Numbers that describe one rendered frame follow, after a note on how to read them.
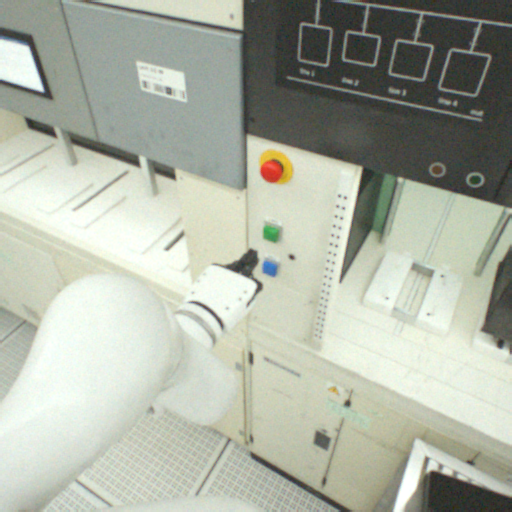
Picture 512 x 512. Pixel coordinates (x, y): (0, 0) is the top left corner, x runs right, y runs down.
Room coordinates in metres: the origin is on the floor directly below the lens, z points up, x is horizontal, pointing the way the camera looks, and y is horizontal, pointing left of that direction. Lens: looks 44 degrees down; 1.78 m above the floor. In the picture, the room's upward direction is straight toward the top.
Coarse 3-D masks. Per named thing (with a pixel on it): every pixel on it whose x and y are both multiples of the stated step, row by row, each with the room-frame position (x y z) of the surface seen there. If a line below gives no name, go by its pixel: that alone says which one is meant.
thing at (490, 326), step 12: (504, 264) 0.73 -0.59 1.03; (504, 276) 0.62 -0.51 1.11; (492, 288) 0.69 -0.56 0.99; (504, 288) 0.61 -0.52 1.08; (492, 300) 0.65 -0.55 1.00; (504, 300) 0.60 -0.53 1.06; (492, 312) 0.61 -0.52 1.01; (504, 312) 0.60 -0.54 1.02; (492, 324) 0.60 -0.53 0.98; (504, 324) 0.59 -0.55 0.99; (492, 336) 0.59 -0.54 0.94; (504, 336) 0.58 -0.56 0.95
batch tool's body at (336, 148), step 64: (256, 0) 0.67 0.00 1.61; (256, 64) 0.67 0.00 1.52; (256, 128) 0.67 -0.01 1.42; (320, 128) 0.62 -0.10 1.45; (384, 128) 0.57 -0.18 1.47; (448, 128) 0.53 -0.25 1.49; (256, 192) 0.68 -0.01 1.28; (320, 192) 0.62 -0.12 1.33; (384, 192) 1.04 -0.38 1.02; (448, 192) 1.24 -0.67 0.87; (320, 256) 0.61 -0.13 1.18; (448, 256) 0.93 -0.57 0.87; (256, 320) 0.68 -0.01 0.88; (320, 320) 0.59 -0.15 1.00; (384, 320) 0.69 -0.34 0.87; (256, 384) 0.67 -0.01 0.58; (320, 384) 0.58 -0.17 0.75; (384, 384) 0.51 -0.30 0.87; (448, 384) 0.51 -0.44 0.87; (256, 448) 0.67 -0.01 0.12; (320, 448) 0.56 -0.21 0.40; (384, 448) 0.48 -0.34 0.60; (448, 448) 0.42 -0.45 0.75
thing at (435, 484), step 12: (432, 480) 0.30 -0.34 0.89; (444, 480) 0.29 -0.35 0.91; (456, 480) 0.29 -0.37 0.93; (420, 492) 0.28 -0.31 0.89; (432, 492) 0.30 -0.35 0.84; (444, 492) 0.29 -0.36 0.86; (456, 492) 0.28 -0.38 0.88; (468, 492) 0.28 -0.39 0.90; (480, 492) 0.27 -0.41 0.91; (492, 492) 0.27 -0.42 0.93; (408, 504) 0.29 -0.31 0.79; (420, 504) 0.26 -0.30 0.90; (432, 504) 0.29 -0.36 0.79; (444, 504) 0.29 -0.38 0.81; (456, 504) 0.28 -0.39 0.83; (468, 504) 0.27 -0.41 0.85; (480, 504) 0.27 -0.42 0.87; (492, 504) 0.26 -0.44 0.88; (504, 504) 0.26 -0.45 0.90
